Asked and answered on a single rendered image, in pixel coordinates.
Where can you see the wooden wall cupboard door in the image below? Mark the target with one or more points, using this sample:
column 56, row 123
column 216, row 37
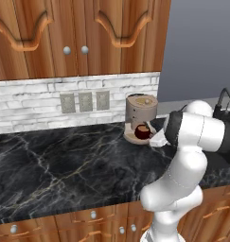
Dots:
column 34, row 38
column 126, row 34

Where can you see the beige coffee machine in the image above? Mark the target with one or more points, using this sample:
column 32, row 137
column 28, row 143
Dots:
column 141, row 108

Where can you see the grey wall socket plate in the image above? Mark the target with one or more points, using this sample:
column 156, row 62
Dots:
column 67, row 103
column 102, row 100
column 85, row 101

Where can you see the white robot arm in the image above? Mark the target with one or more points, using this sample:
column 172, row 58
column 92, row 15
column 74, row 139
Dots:
column 185, row 167

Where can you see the black sink tap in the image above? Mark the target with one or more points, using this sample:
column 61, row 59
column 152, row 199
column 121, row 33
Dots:
column 223, row 100

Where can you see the silver drawer knob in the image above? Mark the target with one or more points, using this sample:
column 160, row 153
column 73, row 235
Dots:
column 14, row 229
column 93, row 214

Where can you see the silver cupboard knob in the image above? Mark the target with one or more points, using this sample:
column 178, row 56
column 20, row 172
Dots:
column 67, row 50
column 121, row 230
column 133, row 227
column 84, row 49

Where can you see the dark red coffee mug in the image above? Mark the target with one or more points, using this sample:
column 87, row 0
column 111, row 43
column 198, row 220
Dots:
column 141, row 132

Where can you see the wooden base cupboard door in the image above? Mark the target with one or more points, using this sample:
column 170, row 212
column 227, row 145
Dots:
column 94, row 235
column 140, row 228

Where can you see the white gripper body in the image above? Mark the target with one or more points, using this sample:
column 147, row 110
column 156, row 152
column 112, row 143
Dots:
column 158, row 140

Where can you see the wooden drawer front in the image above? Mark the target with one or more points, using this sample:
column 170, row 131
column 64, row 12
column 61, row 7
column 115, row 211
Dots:
column 28, row 230
column 88, row 217
column 214, row 217

